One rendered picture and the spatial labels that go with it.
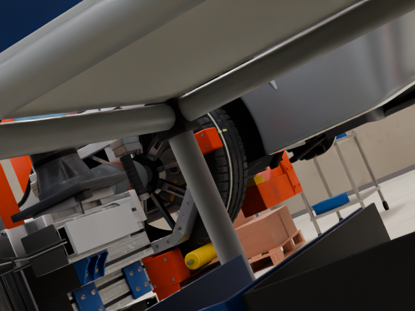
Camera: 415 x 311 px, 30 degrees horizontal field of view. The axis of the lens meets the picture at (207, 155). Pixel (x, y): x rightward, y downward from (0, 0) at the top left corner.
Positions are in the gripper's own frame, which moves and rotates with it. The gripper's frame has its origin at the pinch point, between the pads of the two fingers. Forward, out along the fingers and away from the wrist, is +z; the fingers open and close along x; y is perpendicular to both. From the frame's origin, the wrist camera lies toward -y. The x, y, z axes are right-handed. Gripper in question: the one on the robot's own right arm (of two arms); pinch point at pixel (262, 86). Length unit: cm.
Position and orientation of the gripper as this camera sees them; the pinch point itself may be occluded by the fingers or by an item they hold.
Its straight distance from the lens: 207.6
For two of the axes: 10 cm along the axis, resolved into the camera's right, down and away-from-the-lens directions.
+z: 5.9, 6.7, 4.4
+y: -6.3, 7.3, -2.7
